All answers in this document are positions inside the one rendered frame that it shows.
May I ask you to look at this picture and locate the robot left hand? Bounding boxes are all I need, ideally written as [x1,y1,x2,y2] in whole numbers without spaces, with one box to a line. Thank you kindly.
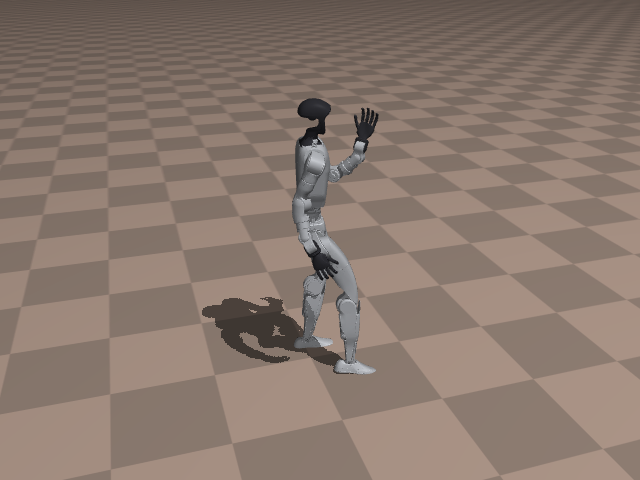
[353,108,378,153]

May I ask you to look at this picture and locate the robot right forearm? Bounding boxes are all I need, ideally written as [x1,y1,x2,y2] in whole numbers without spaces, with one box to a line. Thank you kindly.
[292,199,318,254]

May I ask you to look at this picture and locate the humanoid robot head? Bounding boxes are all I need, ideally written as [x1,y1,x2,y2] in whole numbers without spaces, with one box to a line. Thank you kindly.
[297,98,331,147]

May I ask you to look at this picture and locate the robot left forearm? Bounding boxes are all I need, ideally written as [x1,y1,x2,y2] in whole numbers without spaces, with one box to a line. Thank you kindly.
[336,140,365,177]

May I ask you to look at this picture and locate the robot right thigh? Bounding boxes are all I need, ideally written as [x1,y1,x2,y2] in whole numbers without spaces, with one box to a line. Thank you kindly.
[312,232,358,312]

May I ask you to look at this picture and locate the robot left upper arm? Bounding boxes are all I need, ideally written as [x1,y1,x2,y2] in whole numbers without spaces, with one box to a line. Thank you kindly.
[328,164,343,183]

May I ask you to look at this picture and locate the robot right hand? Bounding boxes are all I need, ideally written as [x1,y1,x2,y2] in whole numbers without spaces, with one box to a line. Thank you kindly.
[304,240,339,280]

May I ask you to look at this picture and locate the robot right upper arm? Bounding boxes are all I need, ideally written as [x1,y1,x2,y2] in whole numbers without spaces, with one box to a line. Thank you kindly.
[292,151,326,213]

